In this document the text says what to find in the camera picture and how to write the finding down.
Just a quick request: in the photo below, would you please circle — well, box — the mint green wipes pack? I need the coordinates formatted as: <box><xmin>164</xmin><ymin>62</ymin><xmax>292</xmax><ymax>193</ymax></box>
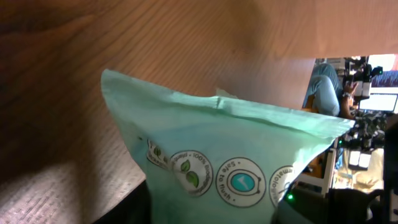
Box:
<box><xmin>101</xmin><ymin>70</ymin><xmax>354</xmax><ymax>223</ymax></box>

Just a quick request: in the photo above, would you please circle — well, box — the person in blue clothes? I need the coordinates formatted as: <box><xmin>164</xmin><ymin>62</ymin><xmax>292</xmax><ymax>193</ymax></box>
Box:
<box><xmin>303</xmin><ymin>63</ymin><xmax>358</xmax><ymax>120</ymax></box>

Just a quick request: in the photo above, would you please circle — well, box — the laptop screen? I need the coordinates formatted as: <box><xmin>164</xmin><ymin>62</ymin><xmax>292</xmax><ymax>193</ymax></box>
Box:
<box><xmin>359</xmin><ymin>94</ymin><xmax>397</xmax><ymax>113</ymax></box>

